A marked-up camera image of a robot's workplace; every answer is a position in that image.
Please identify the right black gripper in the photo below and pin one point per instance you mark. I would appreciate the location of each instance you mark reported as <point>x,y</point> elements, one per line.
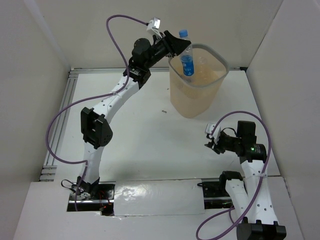
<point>214,147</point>

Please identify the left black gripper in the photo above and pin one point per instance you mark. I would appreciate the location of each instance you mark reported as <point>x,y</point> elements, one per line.
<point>168,43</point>

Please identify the blue cap labelled bottle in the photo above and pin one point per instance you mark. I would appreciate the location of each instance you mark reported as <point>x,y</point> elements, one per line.
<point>187,61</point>

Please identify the clear bottle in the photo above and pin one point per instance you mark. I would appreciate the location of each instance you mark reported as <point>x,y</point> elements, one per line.
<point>203,69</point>

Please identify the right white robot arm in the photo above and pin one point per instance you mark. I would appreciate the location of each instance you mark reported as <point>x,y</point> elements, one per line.
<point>250,193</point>

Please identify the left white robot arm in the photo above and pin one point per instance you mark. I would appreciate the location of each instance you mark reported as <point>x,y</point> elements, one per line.
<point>95,121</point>

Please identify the beige mesh waste bin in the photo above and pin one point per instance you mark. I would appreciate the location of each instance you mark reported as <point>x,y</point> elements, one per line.
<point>190,99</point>

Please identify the white front cover panel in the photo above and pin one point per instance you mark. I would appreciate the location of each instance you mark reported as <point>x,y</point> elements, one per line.
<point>158,198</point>

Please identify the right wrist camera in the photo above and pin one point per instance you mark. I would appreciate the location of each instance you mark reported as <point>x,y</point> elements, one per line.
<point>213,130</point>

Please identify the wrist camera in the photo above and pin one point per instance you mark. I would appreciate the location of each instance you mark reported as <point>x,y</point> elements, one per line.
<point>213,130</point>
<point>153,27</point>

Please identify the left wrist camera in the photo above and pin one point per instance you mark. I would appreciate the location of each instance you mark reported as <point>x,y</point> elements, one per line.
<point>153,27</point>

